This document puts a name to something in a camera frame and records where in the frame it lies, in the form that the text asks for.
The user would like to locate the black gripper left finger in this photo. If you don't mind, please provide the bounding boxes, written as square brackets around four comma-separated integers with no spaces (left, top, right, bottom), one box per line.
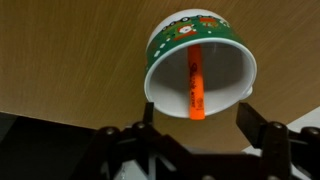
[131,101,162,143]

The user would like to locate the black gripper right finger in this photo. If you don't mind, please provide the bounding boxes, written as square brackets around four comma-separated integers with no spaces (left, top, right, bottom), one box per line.
[235,101,292,168]

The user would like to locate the orange carrot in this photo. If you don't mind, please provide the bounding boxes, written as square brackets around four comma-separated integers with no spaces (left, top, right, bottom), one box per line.
[187,43,207,121]

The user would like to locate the white mug with green band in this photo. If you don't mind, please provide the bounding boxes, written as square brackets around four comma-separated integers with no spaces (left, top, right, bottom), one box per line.
[143,8,258,119]

